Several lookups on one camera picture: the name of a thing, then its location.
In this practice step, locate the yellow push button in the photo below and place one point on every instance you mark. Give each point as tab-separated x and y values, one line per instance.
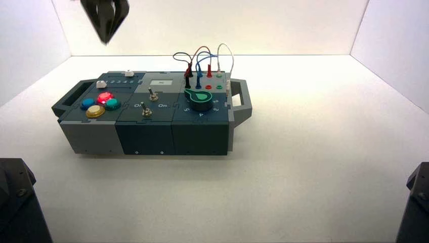
95	111

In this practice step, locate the white slider knob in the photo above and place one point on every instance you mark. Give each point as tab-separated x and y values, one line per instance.
129	73
100	84

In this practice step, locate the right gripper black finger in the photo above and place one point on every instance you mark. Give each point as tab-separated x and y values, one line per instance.
99	16
120	10

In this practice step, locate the blue push button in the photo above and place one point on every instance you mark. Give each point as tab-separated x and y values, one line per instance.
88	103

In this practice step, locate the metal toggle switch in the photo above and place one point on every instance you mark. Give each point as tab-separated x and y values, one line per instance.
146	112
153	96

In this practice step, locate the small grey display screen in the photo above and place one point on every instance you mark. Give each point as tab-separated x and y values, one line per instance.
161	82

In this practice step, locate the green push button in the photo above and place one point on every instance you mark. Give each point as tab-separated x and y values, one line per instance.
113	104

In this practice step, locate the blue grey control box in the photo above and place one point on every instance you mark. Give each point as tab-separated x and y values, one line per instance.
145	134

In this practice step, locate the green rotary knob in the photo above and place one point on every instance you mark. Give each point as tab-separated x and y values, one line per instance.
200	100

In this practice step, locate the red push button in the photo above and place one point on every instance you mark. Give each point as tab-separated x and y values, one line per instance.
105	98

